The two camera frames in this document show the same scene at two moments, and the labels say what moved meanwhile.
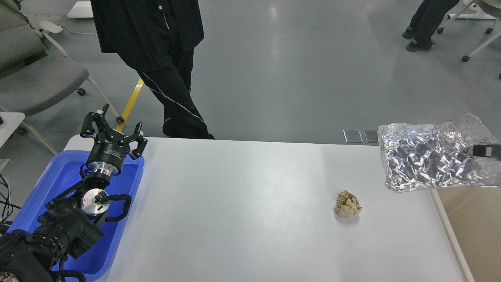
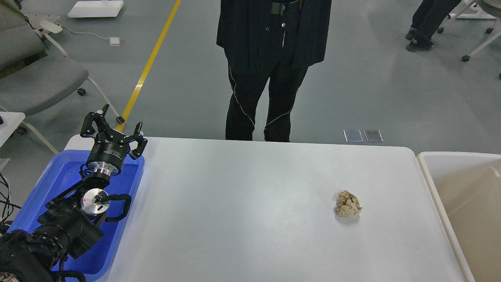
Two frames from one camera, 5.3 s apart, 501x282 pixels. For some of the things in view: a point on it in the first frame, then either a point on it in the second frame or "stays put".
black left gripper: [108, 152] stays put
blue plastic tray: [99, 262] stays put
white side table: [11, 120] stays put
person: [157, 38] -> [274, 40]
